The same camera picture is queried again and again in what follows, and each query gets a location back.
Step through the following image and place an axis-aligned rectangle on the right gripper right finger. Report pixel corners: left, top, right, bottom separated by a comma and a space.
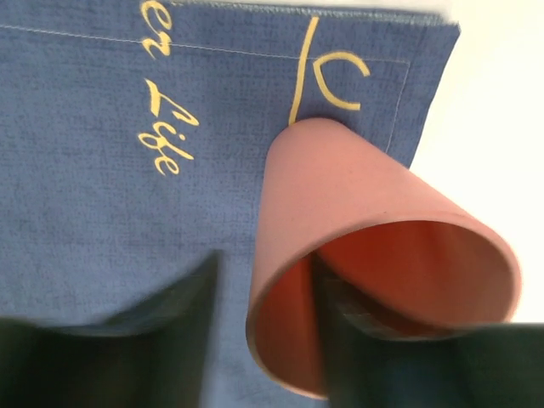
312, 253, 543, 407

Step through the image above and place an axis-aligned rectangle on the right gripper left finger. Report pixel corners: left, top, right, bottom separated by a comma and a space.
1, 251, 219, 408

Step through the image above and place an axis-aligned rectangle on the pink plastic cup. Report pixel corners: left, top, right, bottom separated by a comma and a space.
246, 118, 521, 399

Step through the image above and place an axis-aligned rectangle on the blue cloth placemat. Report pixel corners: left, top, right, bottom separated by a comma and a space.
1, 1, 460, 407

